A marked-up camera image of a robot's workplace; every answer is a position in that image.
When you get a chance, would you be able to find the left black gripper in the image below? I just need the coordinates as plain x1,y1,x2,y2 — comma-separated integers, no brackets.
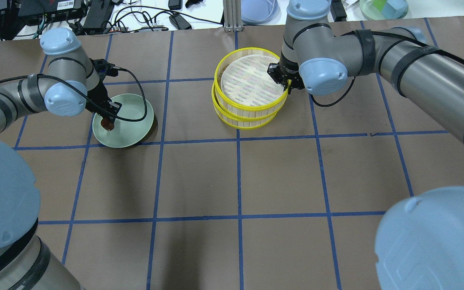
85,59,122,123

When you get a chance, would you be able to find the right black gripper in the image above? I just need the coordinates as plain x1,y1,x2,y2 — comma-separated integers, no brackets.
267,58,302,94

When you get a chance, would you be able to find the dark red bun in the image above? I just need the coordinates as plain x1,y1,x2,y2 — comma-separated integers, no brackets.
100,118,115,131

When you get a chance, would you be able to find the yellow bamboo steamer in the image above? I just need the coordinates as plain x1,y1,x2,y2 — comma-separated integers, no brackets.
213,47,284,110
211,81,288,130

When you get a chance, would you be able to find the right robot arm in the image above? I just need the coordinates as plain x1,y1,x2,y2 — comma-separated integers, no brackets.
268,0,464,290

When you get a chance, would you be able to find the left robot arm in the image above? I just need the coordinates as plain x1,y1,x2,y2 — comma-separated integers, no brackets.
0,27,119,290

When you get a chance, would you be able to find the blue plate stack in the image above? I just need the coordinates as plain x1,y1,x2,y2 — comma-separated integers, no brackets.
240,0,279,25

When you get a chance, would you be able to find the light green plate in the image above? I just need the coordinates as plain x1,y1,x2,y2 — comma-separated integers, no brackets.
92,93,155,148

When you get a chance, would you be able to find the black electronics box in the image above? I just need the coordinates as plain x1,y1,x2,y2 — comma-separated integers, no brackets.
18,0,88,26

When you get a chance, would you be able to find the black power adapter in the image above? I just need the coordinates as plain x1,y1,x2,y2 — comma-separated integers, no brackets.
169,14,192,31

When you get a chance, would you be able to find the green bowl with blocks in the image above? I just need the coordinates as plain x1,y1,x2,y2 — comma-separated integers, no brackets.
359,0,409,20

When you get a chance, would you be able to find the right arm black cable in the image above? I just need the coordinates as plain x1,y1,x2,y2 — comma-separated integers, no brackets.
311,77,356,108

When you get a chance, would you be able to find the aluminium frame post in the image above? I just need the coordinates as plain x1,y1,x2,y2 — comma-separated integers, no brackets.
222,0,243,32

